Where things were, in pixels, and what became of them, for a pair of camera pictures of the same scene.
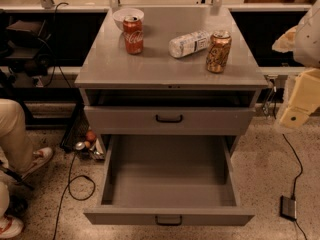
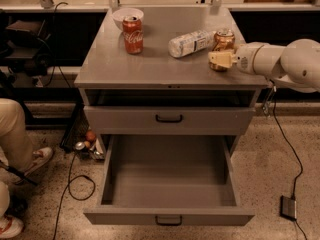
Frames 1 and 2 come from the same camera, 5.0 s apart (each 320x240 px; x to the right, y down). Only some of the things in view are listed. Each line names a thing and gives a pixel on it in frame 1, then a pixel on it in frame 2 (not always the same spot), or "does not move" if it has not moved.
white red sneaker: [40, 157] does not move
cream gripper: [308, 40] to [244, 58]
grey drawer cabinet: [157, 93] does not move
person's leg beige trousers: [16, 149] does not move
